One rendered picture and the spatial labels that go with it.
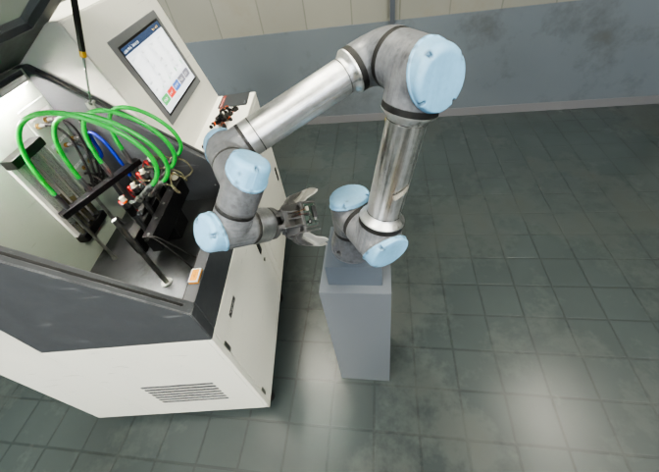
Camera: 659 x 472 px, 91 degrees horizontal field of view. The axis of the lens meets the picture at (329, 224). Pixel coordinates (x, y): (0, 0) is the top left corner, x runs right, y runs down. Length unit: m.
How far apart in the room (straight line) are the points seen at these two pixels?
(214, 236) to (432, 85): 0.46
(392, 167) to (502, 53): 2.89
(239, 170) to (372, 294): 0.68
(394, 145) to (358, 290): 0.56
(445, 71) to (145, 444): 1.97
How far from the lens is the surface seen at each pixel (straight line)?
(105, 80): 1.46
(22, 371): 1.69
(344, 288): 1.11
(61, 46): 1.48
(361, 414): 1.78
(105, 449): 2.18
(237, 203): 0.59
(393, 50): 0.67
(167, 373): 1.47
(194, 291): 1.07
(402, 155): 0.70
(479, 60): 3.50
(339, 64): 0.73
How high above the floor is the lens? 1.73
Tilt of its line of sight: 45 degrees down
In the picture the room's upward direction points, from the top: 10 degrees counter-clockwise
